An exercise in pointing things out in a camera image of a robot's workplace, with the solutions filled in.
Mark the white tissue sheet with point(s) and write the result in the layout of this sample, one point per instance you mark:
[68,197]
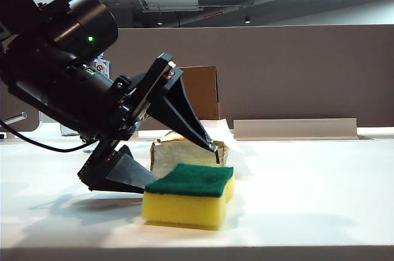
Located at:
[229,138]

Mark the wide brown desk partition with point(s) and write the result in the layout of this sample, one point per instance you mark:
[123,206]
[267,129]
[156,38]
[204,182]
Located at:
[292,73]

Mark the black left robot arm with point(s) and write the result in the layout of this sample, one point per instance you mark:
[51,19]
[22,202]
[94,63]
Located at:
[46,73]

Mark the narrow brown desk partition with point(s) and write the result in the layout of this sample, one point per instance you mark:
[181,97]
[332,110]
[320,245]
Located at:
[18,110]

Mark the chrome metal rod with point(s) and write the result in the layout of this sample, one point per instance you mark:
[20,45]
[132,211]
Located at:
[15,118]

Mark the brown cardboard box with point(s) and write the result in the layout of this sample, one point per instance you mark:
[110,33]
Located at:
[203,94]

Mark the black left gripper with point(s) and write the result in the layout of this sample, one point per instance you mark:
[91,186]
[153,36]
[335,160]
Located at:
[138,94]

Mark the round ceiling downlight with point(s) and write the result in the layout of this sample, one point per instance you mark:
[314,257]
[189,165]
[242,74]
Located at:
[247,21]

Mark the yellow green sponge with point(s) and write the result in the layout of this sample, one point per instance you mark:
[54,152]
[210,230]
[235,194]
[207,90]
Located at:
[184,205]

